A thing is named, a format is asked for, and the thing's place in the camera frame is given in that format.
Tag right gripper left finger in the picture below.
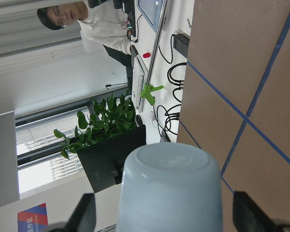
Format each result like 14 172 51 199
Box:
65 193 97 232

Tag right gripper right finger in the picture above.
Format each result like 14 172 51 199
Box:
232 191 280 232

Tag light blue plastic cup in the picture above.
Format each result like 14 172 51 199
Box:
116 142 223 232

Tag black monitor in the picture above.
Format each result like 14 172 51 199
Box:
77 125 146 193

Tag green potted plant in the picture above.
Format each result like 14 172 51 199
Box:
54 88 136 159

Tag green plastic clamp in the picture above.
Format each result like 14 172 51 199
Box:
140 84 163 105

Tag white keyboard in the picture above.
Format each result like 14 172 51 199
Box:
131 55 148 113

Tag black power adapter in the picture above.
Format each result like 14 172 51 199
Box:
173 33 189 58

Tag person in white shirt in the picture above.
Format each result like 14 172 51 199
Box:
37 0 131 67

